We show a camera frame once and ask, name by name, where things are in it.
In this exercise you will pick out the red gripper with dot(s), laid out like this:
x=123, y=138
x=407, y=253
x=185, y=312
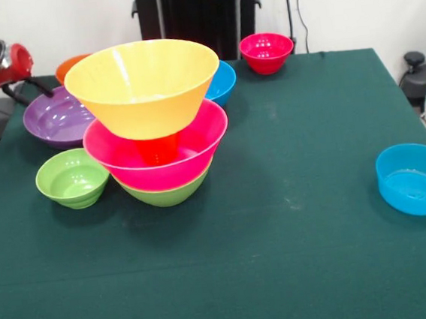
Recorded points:
x=15, y=67

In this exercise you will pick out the purple bowl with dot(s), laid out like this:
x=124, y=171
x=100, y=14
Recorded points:
x=54, y=122

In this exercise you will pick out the large pink bowl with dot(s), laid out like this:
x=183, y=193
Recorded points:
x=114, y=157

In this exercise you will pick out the large orange bowl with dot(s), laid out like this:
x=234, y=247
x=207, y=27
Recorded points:
x=143, y=98

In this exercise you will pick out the orange cup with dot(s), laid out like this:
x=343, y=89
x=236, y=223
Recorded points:
x=157, y=149

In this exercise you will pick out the medium green bowl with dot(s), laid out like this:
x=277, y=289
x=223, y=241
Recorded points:
x=167, y=196

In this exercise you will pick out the small orange bowl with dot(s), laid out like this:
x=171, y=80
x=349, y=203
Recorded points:
x=68, y=68

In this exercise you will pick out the small green bowl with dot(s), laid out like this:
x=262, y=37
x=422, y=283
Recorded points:
x=69, y=179

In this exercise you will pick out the medium blue bowl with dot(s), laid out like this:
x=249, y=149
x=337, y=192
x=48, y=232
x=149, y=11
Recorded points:
x=222, y=83

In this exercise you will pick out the small pink-red bowl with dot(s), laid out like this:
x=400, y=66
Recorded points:
x=267, y=58

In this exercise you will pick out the dark green tablecloth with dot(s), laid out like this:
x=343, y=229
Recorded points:
x=245, y=258

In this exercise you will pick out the small blue bowl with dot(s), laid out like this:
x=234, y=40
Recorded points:
x=415, y=185

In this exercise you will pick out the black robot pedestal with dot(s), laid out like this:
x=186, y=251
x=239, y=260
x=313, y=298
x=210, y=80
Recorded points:
x=199, y=17

